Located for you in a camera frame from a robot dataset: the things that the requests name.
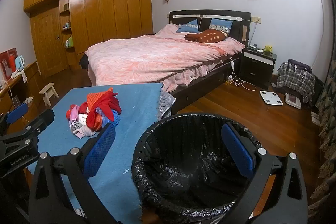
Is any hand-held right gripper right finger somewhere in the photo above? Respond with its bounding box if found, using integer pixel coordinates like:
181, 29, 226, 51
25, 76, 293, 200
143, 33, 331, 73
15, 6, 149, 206
220, 123, 308, 224

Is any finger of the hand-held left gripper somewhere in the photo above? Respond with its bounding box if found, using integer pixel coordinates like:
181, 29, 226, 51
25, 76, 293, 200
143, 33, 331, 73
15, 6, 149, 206
0, 109, 55, 147
0, 103, 29, 132

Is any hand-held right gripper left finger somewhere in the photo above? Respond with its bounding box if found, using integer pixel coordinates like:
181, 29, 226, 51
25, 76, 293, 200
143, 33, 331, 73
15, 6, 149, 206
28, 123, 117, 224

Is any grey face mask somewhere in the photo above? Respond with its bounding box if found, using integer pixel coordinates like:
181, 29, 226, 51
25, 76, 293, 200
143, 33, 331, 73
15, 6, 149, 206
69, 120, 98, 139

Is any blue plastic wrapper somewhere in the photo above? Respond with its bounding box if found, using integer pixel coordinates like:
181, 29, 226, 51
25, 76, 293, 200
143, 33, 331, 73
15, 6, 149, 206
101, 108, 120, 128

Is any red fabric garment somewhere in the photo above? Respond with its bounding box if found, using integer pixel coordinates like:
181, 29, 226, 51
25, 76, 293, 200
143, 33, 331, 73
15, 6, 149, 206
86, 87, 122, 132

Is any waste bin with black bag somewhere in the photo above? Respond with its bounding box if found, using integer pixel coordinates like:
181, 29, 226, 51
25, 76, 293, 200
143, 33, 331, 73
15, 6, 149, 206
131, 113, 263, 224

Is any wooden sideboard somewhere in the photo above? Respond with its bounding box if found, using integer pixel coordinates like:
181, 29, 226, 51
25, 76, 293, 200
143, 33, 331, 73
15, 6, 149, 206
0, 60, 42, 135

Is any small wooden stool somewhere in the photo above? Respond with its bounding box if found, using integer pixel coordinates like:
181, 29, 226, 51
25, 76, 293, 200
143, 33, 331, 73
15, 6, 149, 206
39, 83, 59, 107

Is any white cloth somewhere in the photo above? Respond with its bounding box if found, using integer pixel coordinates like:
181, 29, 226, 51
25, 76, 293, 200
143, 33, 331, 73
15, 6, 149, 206
12, 69, 28, 83

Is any blue table cloth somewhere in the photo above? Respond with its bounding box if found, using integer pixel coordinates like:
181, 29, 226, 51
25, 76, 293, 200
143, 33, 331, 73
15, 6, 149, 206
26, 82, 164, 224

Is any light blue kettle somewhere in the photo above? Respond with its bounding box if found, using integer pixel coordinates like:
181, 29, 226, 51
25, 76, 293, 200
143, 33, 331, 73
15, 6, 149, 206
14, 55, 26, 71

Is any red gift box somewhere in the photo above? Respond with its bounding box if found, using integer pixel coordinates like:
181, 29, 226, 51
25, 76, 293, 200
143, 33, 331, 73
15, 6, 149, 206
0, 48, 18, 80

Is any white bathroom scale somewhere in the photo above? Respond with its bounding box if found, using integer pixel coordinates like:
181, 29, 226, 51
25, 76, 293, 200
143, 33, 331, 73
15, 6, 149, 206
260, 91, 284, 106

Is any dark wooden bed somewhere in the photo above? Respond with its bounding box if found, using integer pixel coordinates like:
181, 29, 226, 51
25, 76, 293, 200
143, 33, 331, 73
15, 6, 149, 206
79, 9, 252, 115

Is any white scale with red centre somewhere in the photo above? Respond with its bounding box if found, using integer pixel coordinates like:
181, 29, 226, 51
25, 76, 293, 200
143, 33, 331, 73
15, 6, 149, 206
285, 93, 302, 109

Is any wooden door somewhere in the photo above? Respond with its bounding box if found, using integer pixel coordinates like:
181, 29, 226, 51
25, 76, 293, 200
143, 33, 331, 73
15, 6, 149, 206
29, 6, 69, 79

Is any grey quilted cloth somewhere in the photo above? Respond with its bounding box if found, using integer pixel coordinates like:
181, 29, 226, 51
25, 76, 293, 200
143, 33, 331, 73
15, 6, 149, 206
157, 87, 176, 121

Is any dark nightstand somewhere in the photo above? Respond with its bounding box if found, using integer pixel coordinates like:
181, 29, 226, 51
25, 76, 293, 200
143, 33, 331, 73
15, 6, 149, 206
239, 45, 278, 90

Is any plaid cloth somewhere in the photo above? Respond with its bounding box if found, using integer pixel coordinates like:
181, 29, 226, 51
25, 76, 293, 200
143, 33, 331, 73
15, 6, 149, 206
277, 61, 316, 105

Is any patterned curtain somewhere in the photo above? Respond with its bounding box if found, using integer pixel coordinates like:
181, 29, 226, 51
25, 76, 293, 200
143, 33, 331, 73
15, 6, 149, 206
307, 59, 336, 224

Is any pink quilt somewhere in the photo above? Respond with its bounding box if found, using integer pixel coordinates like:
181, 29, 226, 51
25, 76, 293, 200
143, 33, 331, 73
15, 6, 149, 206
85, 23, 244, 92

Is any dark purple cloth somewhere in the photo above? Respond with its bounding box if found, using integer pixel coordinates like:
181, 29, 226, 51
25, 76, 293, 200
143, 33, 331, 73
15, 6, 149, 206
288, 59, 313, 73

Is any brown dotted pillow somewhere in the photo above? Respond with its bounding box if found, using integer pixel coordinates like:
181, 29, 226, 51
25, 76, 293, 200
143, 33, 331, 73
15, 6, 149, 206
184, 29, 228, 43

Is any blue pillow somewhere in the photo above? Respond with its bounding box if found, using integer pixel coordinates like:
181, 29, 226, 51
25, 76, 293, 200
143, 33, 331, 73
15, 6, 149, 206
209, 18, 234, 33
176, 19, 199, 33

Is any wooden wardrobe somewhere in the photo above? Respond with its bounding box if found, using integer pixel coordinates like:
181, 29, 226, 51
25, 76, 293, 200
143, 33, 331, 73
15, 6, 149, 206
23, 0, 154, 80

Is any white charging cable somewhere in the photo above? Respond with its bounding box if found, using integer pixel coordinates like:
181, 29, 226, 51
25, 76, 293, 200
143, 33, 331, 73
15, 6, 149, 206
5, 80, 29, 125

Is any white floor cable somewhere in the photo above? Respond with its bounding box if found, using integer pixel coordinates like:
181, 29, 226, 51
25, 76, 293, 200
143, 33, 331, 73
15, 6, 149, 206
231, 72, 257, 91

